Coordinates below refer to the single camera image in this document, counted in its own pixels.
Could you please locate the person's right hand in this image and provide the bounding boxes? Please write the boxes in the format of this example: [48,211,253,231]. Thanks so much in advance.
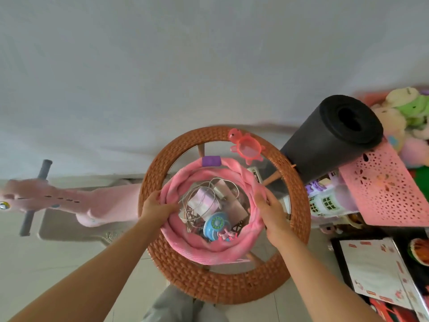
[253,189,296,248]

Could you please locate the person's left hand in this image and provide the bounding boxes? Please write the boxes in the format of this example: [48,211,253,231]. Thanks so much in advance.
[140,190,180,229]

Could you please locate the pink rocking animal toy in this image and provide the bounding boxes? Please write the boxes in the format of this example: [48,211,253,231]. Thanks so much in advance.
[0,160,145,245]

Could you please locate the pink hula hoop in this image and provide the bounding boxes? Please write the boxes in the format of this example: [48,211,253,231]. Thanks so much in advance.
[158,156,269,265]

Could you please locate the pink turtle toy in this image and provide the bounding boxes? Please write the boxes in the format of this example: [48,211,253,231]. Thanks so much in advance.
[227,128,265,166]

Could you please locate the black yoga mat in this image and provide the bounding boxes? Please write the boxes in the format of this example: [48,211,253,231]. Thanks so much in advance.
[265,94,384,195]

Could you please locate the red toy car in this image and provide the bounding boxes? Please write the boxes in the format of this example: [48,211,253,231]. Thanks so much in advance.
[368,297,420,322]

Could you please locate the person's left forearm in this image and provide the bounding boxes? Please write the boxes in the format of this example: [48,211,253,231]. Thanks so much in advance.
[6,214,168,322]

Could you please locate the person's right forearm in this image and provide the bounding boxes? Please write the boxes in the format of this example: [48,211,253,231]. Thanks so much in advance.
[268,231,379,322]

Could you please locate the person's left leg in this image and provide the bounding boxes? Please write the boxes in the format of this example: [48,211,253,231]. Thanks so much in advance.
[142,284,196,322]

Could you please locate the pale pink box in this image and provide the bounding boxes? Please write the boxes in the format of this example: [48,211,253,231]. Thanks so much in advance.
[187,187,222,215]

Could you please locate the white remote control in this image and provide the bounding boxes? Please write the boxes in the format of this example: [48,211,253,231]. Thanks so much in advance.
[248,166,264,185]

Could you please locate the round rattan glass table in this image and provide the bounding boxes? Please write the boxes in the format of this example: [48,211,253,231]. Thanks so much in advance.
[138,125,311,305]

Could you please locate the black white TV cabinet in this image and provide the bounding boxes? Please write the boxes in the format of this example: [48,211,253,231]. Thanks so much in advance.
[330,228,429,322]

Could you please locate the pink perforated basket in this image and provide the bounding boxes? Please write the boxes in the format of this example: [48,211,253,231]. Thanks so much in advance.
[338,140,429,228]

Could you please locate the white cable bundle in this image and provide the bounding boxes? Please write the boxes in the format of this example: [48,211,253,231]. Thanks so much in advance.
[179,177,240,232]

